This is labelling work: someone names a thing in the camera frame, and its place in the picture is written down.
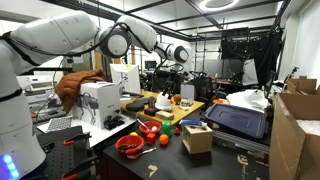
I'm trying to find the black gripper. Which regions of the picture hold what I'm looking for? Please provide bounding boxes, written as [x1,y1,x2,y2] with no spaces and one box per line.
[163,81,174,94]

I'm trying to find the blue and white tube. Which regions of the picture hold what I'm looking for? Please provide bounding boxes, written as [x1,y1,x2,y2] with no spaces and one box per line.
[179,120,207,128]

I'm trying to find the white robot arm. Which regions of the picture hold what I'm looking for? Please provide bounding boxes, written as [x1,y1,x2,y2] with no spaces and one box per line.
[0,11,191,180]

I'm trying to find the brown cardboard flat box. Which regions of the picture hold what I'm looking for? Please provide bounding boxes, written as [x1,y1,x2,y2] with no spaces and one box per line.
[156,111,174,120]

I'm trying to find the black box red label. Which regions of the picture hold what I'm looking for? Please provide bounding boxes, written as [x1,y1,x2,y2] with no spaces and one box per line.
[144,108,160,116]

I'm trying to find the red bowl with ball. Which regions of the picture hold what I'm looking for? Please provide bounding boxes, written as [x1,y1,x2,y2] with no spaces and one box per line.
[139,121,161,135]

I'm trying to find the orange bowl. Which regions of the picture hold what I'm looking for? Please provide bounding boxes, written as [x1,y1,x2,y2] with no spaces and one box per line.
[213,99,224,104]

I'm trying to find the wooden shape sorter box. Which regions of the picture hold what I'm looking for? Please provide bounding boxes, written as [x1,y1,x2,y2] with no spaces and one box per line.
[182,126,213,154]

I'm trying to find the red bowl with pliers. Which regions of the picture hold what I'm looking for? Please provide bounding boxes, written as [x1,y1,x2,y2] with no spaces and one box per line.
[115,135,145,155]

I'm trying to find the white robot dog box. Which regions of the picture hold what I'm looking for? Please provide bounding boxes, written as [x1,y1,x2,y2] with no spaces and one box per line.
[71,82,120,129]

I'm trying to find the large cardboard box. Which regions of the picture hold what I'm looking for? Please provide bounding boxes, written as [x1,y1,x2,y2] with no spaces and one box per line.
[269,93,320,180]

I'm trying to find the white plush chicken toy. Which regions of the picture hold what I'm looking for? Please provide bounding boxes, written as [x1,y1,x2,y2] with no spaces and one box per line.
[155,92,172,111]

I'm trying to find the black cylinder speaker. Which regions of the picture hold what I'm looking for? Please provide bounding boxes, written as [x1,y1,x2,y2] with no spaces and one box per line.
[148,96,155,108]

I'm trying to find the green toy figure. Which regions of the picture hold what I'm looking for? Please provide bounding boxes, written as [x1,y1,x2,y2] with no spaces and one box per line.
[162,120,172,138]

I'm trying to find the orange ball toy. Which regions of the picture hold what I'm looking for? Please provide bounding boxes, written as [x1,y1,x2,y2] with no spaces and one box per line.
[159,134,169,145]

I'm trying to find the red cube block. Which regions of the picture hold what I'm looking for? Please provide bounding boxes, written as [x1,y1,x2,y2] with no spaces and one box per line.
[146,133,156,144]

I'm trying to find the silver spoon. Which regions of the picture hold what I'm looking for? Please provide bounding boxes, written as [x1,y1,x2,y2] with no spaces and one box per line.
[127,147,157,159]

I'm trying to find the brown jacket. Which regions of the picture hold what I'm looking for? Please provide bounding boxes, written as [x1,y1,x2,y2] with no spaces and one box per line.
[55,69,106,113]

